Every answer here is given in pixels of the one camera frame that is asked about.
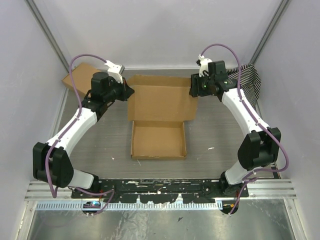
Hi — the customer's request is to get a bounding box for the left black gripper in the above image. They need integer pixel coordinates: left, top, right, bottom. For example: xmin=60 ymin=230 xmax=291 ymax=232
xmin=103 ymin=75 xmax=134 ymax=103

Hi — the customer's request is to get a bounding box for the brown cardboard box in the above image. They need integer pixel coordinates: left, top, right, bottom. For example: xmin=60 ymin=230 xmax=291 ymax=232
xmin=127 ymin=75 xmax=198 ymax=160
xmin=72 ymin=62 xmax=99 ymax=98

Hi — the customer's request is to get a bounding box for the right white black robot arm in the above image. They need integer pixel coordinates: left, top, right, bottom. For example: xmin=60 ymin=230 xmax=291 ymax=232
xmin=189 ymin=73 xmax=281 ymax=198

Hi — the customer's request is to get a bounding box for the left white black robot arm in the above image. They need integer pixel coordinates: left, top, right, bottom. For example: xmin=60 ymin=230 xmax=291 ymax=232
xmin=32 ymin=72 xmax=135 ymax=199

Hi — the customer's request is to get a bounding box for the black white striped cloth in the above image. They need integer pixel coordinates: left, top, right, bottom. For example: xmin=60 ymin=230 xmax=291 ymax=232
xmin=240 ymin=64 xmax=262 ymax=108

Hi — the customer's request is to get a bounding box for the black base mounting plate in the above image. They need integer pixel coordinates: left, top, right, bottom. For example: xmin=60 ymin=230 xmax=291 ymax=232
xmin=70 ymin=177 xmax=250 ymax=204

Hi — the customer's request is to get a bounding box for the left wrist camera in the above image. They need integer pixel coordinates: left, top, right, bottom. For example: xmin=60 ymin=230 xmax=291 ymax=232
xmin=105 ymin=60 xmax=125 ymax=84

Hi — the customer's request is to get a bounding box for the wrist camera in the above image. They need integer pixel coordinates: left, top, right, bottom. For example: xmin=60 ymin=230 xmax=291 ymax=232
xmin=105 ymin=60 xmax=125 ymax=84
xmin=196 ymin=55 xmax=228 ymax=81

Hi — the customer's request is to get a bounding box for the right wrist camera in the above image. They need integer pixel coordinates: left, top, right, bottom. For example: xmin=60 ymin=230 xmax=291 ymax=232
xmin=196 ymin=55 xmax=228 ymax=81

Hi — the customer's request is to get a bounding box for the left aluminium corner post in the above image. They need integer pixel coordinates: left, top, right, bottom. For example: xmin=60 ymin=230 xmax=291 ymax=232
xmin=24 ymin=0 xmax=70 ymax=72

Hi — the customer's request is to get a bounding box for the aluminium corner post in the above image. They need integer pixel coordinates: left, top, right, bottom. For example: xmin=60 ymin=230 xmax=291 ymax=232
xmin=24 ymin=0 xmax=70 ymax=72
xmin=249 ymin=0 xmax=292 ymax=65

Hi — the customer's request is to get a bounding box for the aluminium front rail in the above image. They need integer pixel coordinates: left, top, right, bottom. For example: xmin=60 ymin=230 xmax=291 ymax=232
xmin=24 ymin=179 xmax=297 ymax=200

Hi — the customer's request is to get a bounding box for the white slotted cable duct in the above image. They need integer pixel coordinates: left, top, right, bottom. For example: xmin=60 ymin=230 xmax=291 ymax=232
xmin=35 ymin=200 xmax=223 ymax=212

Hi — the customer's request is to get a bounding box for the right aluminium corner post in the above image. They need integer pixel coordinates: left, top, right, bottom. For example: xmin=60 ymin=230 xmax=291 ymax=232
xmin=249 ymin=0 xmax=292 ymax=65

